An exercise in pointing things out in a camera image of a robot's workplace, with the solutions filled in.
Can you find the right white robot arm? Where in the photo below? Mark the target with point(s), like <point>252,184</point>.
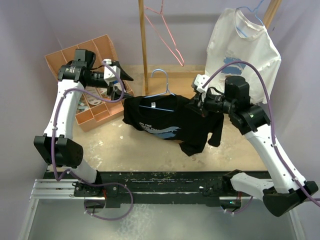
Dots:
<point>286,188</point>

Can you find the pink wire hanger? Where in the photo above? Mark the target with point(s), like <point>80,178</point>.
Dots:
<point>164,32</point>

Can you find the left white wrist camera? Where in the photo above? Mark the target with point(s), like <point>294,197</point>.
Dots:
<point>111,71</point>

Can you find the white t-shirt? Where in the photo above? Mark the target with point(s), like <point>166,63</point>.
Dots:
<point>254,58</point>

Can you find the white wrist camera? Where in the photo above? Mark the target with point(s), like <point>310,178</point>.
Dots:
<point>198,84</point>
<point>111,71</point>

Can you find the white paper card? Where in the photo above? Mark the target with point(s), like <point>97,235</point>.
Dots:
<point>90,99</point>

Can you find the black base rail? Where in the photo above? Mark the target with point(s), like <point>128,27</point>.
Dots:
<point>207,188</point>

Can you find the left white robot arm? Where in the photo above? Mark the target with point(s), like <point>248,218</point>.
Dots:
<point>56,145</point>

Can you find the black t-shirt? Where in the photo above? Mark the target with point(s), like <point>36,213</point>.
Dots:
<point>167,117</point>

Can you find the wooden clothes rack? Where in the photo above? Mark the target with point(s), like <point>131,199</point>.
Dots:
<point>181,80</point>

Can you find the blue hanger under white shirt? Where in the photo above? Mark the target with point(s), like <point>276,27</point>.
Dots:
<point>244,25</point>

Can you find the blue wire hanger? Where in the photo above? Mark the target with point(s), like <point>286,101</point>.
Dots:
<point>167,91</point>

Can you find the aluminium frame rail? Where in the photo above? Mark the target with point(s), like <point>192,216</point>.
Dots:
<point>54,213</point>

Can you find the pink desk organizer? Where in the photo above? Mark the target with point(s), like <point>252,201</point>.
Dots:
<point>88,116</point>

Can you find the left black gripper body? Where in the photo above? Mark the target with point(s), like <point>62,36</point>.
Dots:
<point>103,83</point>

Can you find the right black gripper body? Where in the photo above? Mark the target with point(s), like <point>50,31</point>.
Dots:
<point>207,104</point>

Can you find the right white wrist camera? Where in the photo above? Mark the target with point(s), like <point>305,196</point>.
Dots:
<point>198,84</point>

